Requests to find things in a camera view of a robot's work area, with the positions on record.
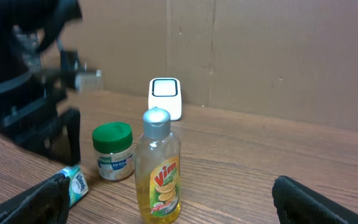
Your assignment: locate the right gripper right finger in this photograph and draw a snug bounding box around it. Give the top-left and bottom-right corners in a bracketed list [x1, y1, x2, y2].
[272, 175, 358, 224]

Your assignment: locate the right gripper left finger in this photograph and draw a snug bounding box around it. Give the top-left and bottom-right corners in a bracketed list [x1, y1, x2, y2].
[0, 174, 70, 224]

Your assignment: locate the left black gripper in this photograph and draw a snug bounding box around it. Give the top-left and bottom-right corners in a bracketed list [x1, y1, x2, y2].
[0, 52, 81, 166]

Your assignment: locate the Kleenex pocket tissue pack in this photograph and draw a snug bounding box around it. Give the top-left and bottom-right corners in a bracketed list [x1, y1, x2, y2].
[58, 164, 89, 207]

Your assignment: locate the green lid seasoning jar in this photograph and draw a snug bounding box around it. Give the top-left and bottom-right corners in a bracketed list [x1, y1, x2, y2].
[92, 122, 135, 181]

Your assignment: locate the yellow dish soap bottle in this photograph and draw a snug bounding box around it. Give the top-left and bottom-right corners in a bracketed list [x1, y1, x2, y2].
[135, 108, 181, 223]

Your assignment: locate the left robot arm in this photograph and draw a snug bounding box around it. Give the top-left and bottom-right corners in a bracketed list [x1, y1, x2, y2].
[0, 0, 82, 166]

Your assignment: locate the white barcode scanner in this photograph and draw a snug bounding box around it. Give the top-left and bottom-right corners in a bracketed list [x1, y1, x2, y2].
[148, 77, 182, 121]

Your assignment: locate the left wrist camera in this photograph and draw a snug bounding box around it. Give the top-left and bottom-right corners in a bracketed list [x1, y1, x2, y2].
[75, 70, 103, 93]

